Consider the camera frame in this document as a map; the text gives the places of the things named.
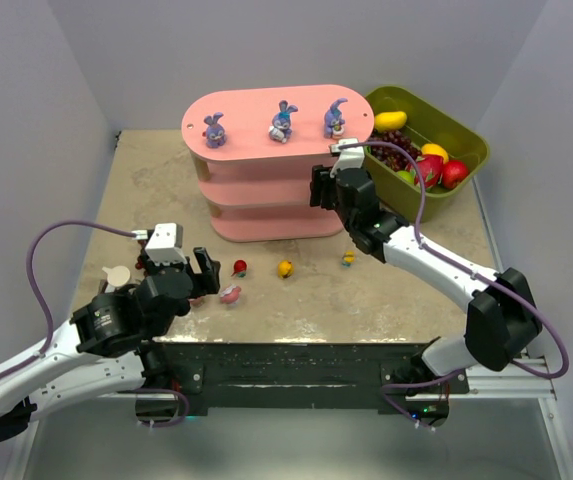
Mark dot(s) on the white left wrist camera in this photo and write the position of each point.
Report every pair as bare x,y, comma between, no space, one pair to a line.
165,245

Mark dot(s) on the green lime toy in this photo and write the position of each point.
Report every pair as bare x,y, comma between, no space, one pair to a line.
406,176

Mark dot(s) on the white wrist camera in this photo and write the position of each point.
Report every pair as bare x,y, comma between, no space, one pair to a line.
165,245
349,153

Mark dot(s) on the purple bunny toy red bow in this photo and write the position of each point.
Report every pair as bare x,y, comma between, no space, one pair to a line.
215,134

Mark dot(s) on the red dragon fruit toy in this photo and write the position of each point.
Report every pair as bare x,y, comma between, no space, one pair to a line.
429,168

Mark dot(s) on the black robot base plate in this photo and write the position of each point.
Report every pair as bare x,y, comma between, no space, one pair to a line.
366,376

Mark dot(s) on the purple grape bunch in bin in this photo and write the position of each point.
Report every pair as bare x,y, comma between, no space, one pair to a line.
393,158

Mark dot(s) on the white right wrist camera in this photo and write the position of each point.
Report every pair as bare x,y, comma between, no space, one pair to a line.
349,153

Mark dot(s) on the blonde blue dress doll toy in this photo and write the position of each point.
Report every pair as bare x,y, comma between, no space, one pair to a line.
348,258

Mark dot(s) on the yellow mango toy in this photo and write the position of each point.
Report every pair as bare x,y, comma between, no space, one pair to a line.
390,120

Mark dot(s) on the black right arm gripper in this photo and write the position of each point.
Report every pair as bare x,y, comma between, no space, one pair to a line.
329,189

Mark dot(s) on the red haired mermaid toy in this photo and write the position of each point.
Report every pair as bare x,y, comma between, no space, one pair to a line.
239,268

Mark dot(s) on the purple bunny toy blue ears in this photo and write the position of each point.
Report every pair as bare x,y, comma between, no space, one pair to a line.
280,129

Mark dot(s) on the red apple toy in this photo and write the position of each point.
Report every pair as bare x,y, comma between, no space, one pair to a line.
454,172

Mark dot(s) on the purple bunny toy with cup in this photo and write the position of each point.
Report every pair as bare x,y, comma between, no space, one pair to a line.
334,124

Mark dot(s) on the pink toy with white frill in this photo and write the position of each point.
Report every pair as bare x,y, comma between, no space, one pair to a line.
230,295

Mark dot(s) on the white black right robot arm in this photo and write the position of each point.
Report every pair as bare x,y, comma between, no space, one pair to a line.
498,327

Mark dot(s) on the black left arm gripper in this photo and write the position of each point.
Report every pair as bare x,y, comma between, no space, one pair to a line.
198,279

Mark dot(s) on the olive green plastic bin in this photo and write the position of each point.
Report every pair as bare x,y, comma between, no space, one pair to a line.
426,130

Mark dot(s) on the pink three-tier wooden shelf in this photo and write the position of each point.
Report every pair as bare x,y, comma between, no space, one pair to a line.
258,189

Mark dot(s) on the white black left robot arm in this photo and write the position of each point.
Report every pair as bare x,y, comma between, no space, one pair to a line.
107,345

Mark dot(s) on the dark red grape bunch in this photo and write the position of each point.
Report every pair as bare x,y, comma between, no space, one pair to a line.
143,262

